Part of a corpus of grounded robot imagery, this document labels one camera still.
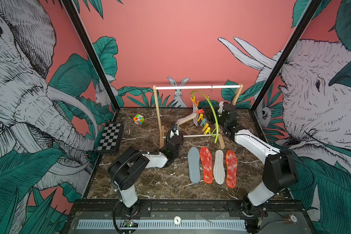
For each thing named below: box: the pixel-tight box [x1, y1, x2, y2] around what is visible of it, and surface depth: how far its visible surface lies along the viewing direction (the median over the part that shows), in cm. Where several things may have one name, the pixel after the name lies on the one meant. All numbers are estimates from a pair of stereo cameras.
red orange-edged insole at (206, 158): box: [199, 146, 214, 184], surface depth 92 cm
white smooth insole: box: [187, 146, 201, 185], surface depth 91 cm
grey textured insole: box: [213, 149, 226, 185], surface depth 90 cm
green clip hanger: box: [190, 86, 219, 144], surface depth 78 cm
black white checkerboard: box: [96, 121, 125, 155], surface depth 100 cm
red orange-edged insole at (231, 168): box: [225, 150, 238, 189], surface depth 90 cm
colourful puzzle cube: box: [133, 113, 145, 126], surface depth 110 cm
